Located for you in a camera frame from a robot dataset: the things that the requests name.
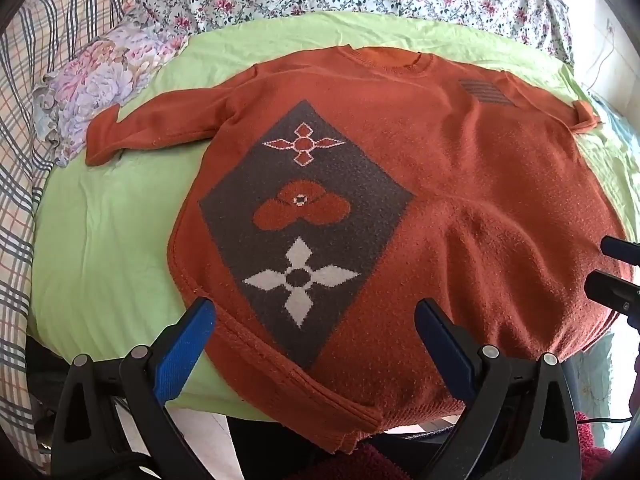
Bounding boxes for plaid bed sheet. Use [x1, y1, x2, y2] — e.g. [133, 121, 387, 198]
[0, 0, 148, 466]

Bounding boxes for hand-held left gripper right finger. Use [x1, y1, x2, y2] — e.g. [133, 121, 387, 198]
[415, 298, 584, 480]

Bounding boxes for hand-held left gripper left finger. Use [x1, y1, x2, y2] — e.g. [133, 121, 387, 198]
[50, 297, 218, 480]

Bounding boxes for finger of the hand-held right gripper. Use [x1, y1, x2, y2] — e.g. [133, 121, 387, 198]
[584, 269, 640, 317]
[600, 235, 640, 267]

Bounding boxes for orange knit sweater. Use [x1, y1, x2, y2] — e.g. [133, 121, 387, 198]
[85, 46, 632, 455]

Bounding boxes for floral ruffled pillow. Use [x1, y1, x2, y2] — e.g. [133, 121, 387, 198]
[32, 10, 192, 168]

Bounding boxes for black cable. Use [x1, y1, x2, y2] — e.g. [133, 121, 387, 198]
[582, 412, 636, 424]

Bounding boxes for light green bed sheet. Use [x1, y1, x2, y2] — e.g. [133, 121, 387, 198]
[27, 10, 640, 423]

